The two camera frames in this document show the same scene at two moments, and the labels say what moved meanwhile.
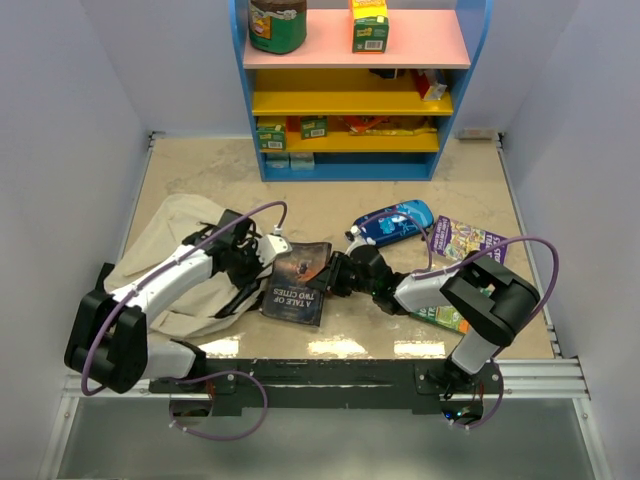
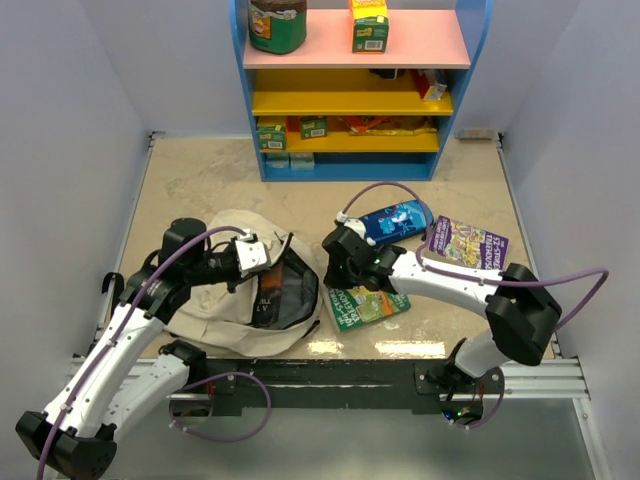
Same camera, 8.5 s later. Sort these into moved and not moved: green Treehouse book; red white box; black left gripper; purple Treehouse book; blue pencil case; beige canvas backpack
Moved: green Treehouse book; beige canvas backpack
Not moved: blue pencil case; black left gripper; purple Treehouse book; red white box
